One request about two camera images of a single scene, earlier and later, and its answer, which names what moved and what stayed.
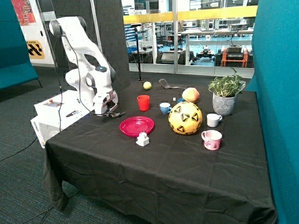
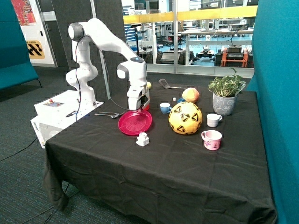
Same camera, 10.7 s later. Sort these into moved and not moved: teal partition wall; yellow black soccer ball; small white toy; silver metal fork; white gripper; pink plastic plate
Moved: white gripper; pink plastic plate
Not moved: yellow black soccer ball; silver metal fork; teal partition wall; small white toy
